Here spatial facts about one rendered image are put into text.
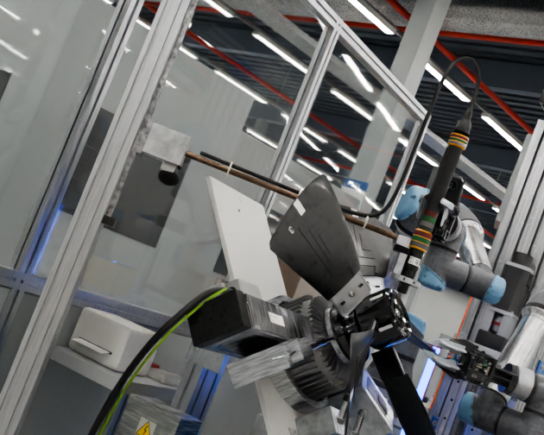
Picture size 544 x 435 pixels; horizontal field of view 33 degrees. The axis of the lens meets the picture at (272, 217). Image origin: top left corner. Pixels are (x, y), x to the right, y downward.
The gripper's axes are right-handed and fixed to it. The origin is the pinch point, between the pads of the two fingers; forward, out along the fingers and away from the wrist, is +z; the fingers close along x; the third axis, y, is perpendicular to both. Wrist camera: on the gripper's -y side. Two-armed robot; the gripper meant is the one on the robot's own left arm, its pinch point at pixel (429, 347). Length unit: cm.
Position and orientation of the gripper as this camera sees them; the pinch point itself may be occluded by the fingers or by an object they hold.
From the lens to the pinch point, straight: 220.7
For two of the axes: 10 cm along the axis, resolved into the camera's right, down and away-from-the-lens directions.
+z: -9.3, -3.7, -0.8
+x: -3.7, 9.3, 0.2
